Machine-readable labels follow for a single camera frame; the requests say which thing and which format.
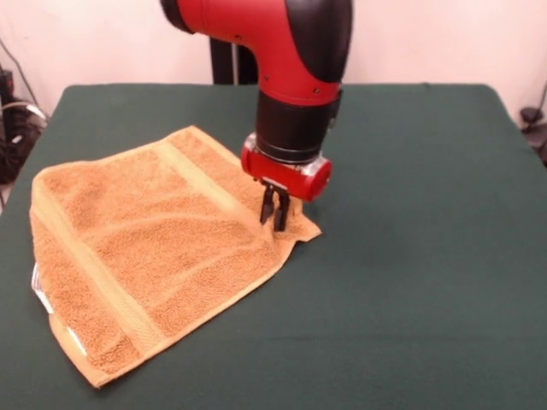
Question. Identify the dark green tablecloth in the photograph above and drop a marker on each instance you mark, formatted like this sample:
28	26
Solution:
406	277

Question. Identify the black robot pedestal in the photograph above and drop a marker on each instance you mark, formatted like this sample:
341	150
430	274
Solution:
224	62

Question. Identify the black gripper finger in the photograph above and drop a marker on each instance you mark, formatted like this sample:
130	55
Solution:
281	213
266	207

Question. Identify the small black plug adapter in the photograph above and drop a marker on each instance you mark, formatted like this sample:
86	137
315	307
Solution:
530	115

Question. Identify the orange terry towel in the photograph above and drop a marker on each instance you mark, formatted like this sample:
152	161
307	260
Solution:
149	256

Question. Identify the black power strip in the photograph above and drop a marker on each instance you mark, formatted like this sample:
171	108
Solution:
6	83

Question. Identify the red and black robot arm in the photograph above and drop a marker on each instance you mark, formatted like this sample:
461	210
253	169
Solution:
299	85

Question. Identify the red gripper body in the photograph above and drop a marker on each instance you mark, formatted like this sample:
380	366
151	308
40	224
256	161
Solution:
290	175

